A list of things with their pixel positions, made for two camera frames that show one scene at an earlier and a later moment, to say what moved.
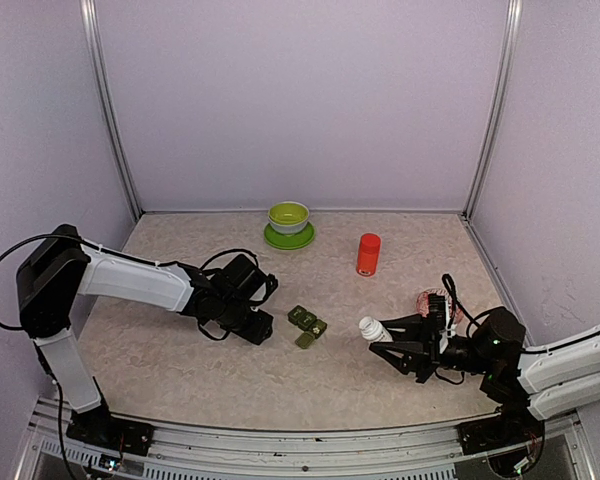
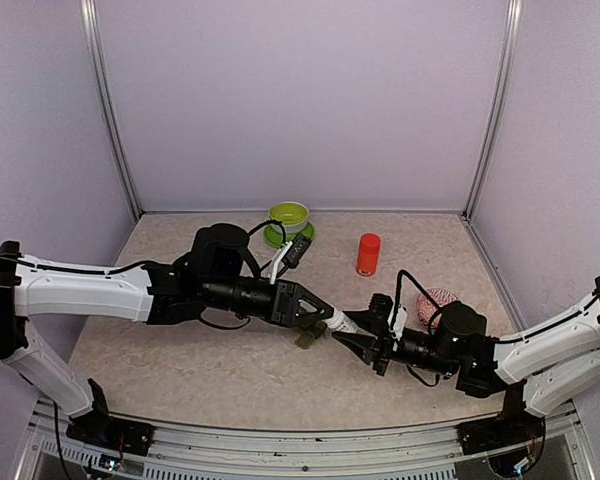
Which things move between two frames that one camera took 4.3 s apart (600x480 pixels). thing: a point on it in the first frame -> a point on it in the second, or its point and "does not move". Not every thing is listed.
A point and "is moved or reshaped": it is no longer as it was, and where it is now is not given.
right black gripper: x=423 y=357 -> x=371 y=351
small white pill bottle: x=373 y=330 is moved or reshaped
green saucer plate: x=289 y=241 does not move
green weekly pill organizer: x=306 y=321 does not move
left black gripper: x=256 y=333 -> x=286 y=305
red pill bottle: x=368 y=254 does not move
